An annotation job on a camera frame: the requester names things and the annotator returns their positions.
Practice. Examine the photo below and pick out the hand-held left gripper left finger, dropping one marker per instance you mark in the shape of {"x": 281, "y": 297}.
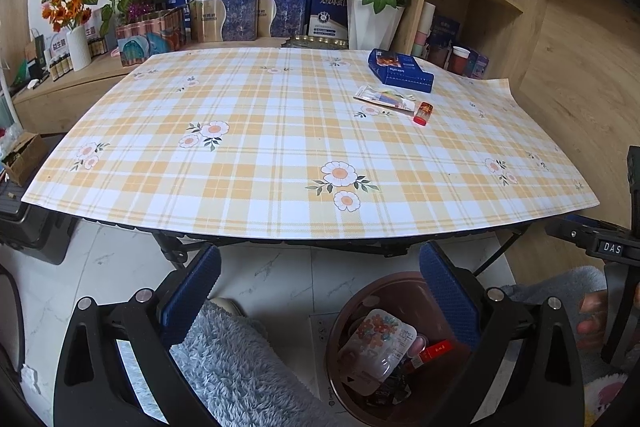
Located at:
{"x": 192, "y": 289}

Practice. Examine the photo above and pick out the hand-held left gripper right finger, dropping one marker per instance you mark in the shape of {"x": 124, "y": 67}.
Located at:
{"x": 450, "y": 292}

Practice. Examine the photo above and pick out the red white cigarette box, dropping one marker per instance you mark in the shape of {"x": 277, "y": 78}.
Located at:
{"x": 432, "y": 353}

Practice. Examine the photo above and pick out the brown plastic bin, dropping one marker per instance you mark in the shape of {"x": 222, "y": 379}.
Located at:
{"x": 370, "y": 294}

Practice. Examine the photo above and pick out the floral clear plastic container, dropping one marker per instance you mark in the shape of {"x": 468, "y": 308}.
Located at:
{"x": 380, "y": 342}

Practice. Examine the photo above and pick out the orange lighter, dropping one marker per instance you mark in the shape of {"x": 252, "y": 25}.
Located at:
{"x": 422, "y": 113}

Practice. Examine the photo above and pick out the clear toothbrush packet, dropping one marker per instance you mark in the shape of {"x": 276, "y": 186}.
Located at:
{"x": 385, "y": 98}

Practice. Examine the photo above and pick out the person's right hand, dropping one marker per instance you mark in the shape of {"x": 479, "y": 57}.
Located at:
{"x": 592, "y": 317}

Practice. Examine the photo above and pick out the beige slipper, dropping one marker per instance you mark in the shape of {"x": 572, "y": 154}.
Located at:
{"x": 227, "y": 307}

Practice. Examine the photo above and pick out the person's left leg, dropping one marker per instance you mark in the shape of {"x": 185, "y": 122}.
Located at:
{"x": 240, "y": 372}

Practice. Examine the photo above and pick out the yellow checkered floral tablecloth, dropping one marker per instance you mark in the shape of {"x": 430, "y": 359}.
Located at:
{"x": 250, "y": 187}

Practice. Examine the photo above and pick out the white floral fabric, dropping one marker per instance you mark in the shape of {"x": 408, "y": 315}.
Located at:
{"x": 612, "y": 399}

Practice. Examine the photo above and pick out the black plastic case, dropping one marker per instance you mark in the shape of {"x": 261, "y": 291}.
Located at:
{"x": 35, "y": 227}

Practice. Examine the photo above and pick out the cardboard box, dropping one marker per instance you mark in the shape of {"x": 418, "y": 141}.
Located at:
{"x": 25, "y": 157}

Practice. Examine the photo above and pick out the low wooden cabinet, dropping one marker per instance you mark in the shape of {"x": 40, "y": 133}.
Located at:
{"x": 70, "y": 102}

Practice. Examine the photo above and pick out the small blue purple box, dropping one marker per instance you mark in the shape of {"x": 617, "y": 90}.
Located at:
{"x": 479, "y": 66}

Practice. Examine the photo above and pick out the red white paper cup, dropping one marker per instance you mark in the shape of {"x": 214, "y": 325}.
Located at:
{"x": 457, "y": 62}

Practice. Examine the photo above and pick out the row of small brown bottles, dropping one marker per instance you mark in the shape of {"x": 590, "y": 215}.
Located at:
{"x": 62, "y": 67}

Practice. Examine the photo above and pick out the dark blue printed box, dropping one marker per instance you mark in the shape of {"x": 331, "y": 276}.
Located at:
{"x": 445, "y": 32}

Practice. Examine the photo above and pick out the orange flowers white vase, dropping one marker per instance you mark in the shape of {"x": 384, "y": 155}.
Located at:
{"x": 80, "y": 49}

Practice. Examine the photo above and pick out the striped wavy planter box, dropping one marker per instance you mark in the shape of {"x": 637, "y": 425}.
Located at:
{"x": 150, "y": 27}

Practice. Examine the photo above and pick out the stack of pastel cups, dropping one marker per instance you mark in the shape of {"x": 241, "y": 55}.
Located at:
{"x": 424, "y": 27}

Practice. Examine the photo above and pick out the blue gold gift box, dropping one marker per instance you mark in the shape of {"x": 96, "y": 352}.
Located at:
{"x": 285, "y": 17}
{"x": 225, "y": 19}

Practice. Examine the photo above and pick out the gold decorative tray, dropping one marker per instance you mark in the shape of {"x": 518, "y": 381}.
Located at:
{"x": 312, "y": 41}

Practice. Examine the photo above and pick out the kraft paper bag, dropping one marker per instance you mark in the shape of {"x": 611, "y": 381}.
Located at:
{"x": 34, "y": 47}

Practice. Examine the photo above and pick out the blue white milk powder box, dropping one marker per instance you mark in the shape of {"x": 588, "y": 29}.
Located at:
{"x": 325, "y": 19}

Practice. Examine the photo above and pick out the black folding table frame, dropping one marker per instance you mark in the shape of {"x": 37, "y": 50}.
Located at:
{"x": 172, "y": 247}

